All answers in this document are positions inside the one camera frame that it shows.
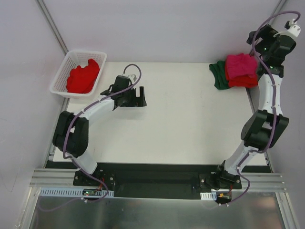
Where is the right aluminium rail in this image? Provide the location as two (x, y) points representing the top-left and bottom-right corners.
(242, 173), (288, 192)

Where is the left aluminium rail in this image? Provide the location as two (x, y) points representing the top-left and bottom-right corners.
(30, 168), (76, 187)

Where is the right white cable duct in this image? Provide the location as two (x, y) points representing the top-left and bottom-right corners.
(200, 191), (217, 201)

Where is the red t shirt in basket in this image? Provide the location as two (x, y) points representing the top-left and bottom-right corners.
(66, 59), (100, 94)

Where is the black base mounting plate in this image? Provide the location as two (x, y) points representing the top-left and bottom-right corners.
(45, 162), (243, 200)

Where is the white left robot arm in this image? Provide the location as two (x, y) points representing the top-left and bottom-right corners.
(52, 75), (147, 186)

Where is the folded green t shirt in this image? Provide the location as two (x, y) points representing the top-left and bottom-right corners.
(209, 61), (230, 90)

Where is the pink t shirt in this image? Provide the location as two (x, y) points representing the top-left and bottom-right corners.
(225, 53), (257, 80)

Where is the white cable duct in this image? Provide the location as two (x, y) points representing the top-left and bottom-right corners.
(200, 191), (217, 201)
(40, 187), (114, 198)

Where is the folded red t shirt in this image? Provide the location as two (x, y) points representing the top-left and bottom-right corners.
(225, 72), (258, 88)

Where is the white perforated plastic basket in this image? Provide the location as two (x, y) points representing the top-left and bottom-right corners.
(49, 50), (107, 98)

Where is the left white cable duct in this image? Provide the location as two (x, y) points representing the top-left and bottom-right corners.
(40, 187), (114, 198)

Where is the aluminium rail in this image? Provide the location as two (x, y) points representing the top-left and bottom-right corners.
(30, 168), (76, 187)
(242, 173), (288, 192)

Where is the left aluminium frame post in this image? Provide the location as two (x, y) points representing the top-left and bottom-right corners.
(35, 0), (69, 55)

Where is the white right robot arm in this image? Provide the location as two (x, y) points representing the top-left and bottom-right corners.
(214, 20), (301, 188)

